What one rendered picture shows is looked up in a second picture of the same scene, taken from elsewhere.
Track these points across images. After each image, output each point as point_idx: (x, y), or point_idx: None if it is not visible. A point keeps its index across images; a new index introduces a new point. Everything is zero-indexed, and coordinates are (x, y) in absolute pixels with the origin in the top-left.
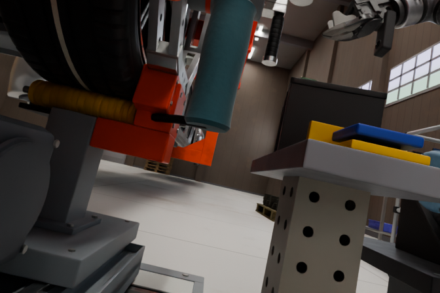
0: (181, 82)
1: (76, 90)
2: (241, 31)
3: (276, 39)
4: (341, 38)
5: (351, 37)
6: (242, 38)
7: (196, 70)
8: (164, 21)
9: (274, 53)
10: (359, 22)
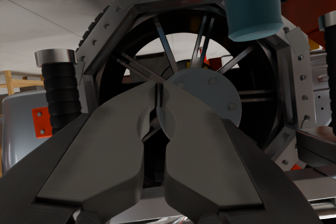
0: None
1: None
2: None
3: (76, 107)
4: (108, 121)
5: (32, 204)
6: None
7: (91, 41)
8: (146, 77)
9: (69, 72)
10: (265, 185)
